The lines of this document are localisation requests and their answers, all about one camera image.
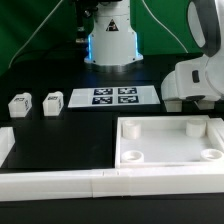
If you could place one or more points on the white U-shaped obstacle fence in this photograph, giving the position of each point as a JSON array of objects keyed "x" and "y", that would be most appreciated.
[{"x": 157, "y": 180}]

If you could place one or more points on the white fiducial marker sheet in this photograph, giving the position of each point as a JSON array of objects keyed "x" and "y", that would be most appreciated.
[{"x": 113, "y": 96}]

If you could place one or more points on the white square tabletop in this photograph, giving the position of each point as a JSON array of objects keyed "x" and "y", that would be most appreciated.
[{"x": 143, "y": 142}]

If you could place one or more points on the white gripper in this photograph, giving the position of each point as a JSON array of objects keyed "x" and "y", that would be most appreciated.
[{"x": 189, "y": 82}]

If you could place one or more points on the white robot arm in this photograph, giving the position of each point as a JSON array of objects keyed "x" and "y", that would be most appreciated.
[{"x": 104, "y": 25}]

